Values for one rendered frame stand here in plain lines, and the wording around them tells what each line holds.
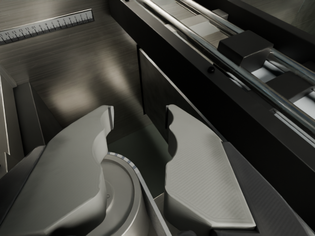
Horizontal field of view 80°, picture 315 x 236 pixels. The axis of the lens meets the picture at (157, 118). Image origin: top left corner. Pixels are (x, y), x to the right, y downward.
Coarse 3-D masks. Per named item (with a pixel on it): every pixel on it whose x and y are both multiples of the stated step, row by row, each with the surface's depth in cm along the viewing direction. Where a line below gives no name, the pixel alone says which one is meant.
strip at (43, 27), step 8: (64, 16) 33; (72, 16) 33; (80, 16) 34; (88, 16) 35; (32, 24) 31; (40, 24) 32; (48, 24) 32; (56, 24) 33; (64, 24) 34; (72, 24) 34; (80, 24) 35; (0, 32) 30; (8, 32) 30; (16, 32) 31; (24, 32) 31; (32, 32) 32; (40, 32) 33; (48, 32) 33; (0, 40) 31; (8, 40) 31; (16, 40) 32
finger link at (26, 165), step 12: (36, 156) 8; (12, 168) 7; (24, 168) 7; (0, 180) 7; (12, 180) 7; (24, 180) 7; (0, 192) 6; (12, 192) 6; (0, 204) 6; (12, 204) 6; (0, 216) 6
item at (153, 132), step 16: (144, 128) 71; (112, 144) 67; (128, 144) 67; (144, 144) 67; (160, 144) 67; (144, 160) 63; (160, 160) 63; (144, 176) 60; (160, 176) 60; (160, 192) 57
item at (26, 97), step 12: (24, 84) 37; (24, 96) 35; (36, 96) 37; (24, 108) 33; (36, 108) 33; (24, 120) 32; (36, 120) 32; (48, 120) 38; (24, 132) 30; (36, 132) 30; (48, 132) 34; (24, 144) 29; (36, 144) 29; (24, 156) 28
